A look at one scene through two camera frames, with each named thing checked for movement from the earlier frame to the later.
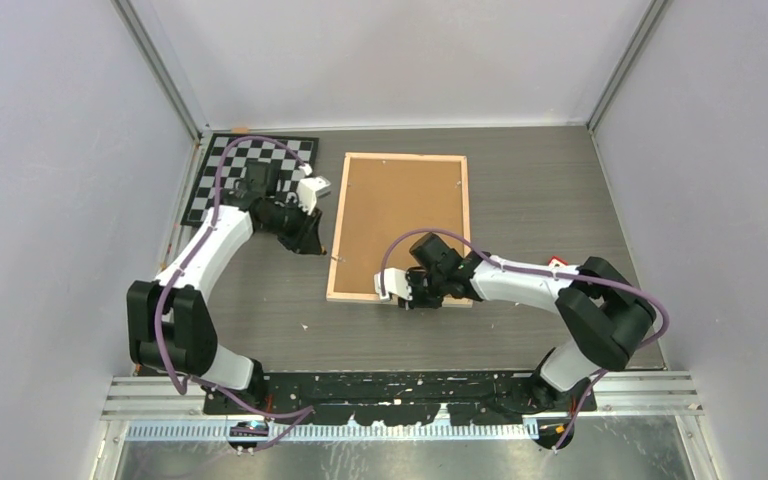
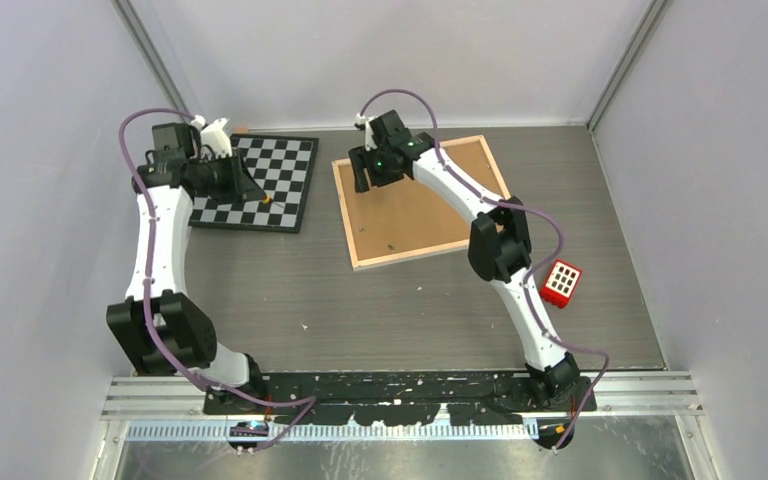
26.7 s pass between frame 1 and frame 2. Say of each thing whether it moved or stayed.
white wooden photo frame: moved
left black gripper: moved
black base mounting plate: stayed
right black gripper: moved
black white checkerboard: stayed
